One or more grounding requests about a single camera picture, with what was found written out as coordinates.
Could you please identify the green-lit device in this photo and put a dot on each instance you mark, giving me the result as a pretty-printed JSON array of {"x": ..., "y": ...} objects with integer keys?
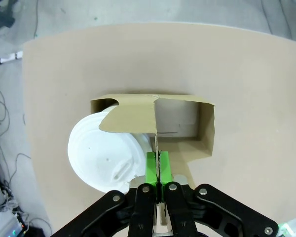
[{"x": 294, "y": 228}]

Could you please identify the cardboard box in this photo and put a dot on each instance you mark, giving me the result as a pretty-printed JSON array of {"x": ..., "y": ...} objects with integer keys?
[{"x": 130, "y": 116}]

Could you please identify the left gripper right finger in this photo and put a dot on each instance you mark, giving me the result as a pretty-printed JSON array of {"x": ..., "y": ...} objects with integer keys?
[{"x": 182, "y": 212}]

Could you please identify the black metal frame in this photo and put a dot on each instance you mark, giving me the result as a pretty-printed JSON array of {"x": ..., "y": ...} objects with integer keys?
[{"x": 1, "y": 18}]

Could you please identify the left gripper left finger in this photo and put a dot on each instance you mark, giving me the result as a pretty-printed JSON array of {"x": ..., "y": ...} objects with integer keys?
[{"x": 144, "y": 209}]

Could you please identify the grey electronics box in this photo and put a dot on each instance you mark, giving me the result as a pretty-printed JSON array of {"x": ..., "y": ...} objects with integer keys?
[{"x": 3, "y": 225}]

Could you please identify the white power strip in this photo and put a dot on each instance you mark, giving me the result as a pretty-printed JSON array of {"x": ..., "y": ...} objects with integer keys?
[{"x": 8, "y": 58}]

